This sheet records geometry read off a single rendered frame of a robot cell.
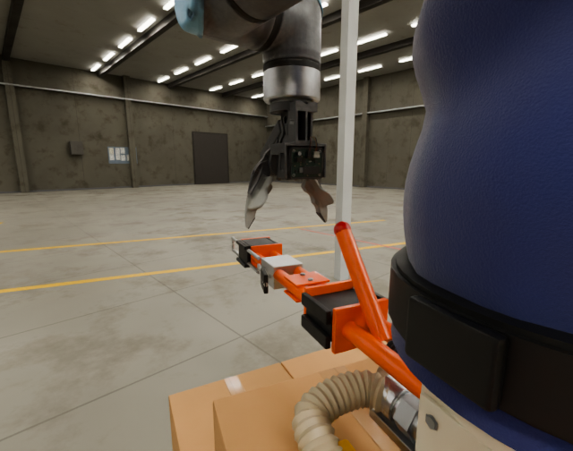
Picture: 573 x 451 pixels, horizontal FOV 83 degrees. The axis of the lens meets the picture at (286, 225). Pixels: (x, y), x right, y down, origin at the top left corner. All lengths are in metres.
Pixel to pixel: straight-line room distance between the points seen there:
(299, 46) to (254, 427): 0.52
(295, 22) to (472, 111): 0.38
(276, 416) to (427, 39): 0.45
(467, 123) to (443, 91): 0.03
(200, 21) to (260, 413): 0.50
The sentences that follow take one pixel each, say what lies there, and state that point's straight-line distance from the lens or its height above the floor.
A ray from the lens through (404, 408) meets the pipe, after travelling 0.40.
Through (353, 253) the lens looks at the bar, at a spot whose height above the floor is 1.16.
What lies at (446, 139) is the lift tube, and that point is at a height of 1.29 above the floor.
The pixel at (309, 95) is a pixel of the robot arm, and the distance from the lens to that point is 0.52.
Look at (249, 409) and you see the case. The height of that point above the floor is 0.95.
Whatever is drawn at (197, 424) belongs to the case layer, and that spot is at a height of 0.54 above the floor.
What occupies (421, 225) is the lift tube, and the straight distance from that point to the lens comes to 0.20.
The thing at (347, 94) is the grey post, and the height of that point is 1.96.
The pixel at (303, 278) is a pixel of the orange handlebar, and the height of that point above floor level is 1.09.
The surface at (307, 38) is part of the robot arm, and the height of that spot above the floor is 1.45.
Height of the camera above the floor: 1.28
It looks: 11 degrees down
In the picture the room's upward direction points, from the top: straight up
